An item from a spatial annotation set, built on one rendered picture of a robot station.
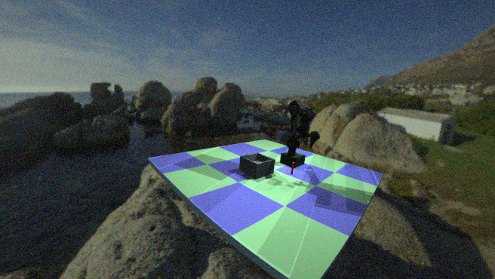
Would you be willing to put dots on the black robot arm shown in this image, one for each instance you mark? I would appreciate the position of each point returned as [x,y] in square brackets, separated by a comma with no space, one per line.
[297,107]

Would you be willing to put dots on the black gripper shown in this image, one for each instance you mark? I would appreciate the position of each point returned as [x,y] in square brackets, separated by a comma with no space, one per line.
[314,136]

